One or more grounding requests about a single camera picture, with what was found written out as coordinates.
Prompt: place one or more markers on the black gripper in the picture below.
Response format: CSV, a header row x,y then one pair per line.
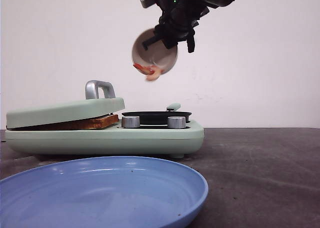
x,y
176,24

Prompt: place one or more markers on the cream ceramic bowl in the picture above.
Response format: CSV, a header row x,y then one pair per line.
x,y
156,54

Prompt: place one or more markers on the pink cooked shrimp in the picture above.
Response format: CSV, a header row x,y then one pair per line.
x,y
152,72

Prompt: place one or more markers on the mint green hinged lid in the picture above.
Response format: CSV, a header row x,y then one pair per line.
x,y
100,100

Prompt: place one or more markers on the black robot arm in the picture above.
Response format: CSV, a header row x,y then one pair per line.
x,y
209,3

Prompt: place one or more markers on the mint green breakfast maker base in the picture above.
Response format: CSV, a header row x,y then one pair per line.
x,y
113,140

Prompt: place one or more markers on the silver right control knob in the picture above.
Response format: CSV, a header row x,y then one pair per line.
x,y
176,122

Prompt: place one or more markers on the silver control knob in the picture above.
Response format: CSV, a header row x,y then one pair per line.
x,y
130,122
176,122

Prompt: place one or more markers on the black round frying pan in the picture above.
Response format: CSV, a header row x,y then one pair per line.
x,y
159,117

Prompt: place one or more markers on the silver left control knob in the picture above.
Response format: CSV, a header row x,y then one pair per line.
x,y
130,122

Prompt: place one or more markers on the grey tablecloth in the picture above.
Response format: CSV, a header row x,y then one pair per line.
x,y
257,177

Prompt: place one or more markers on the blue plate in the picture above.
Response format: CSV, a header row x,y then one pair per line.
x,y
103,192

